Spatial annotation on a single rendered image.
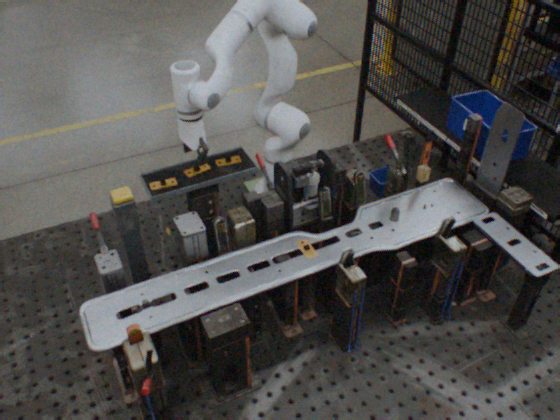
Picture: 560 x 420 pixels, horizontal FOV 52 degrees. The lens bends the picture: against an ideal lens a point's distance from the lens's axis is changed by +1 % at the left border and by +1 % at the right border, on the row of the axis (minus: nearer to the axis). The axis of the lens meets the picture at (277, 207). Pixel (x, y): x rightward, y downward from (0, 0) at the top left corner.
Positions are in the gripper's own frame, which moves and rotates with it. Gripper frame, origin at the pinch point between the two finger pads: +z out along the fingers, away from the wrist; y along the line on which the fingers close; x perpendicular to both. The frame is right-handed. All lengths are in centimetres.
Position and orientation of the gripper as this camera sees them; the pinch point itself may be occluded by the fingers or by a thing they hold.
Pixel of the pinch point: (195, 155)
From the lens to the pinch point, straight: 186.8
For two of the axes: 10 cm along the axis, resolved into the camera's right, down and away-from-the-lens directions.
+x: 8.1, -3.8, 4.5
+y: 5.9, 5.3, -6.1
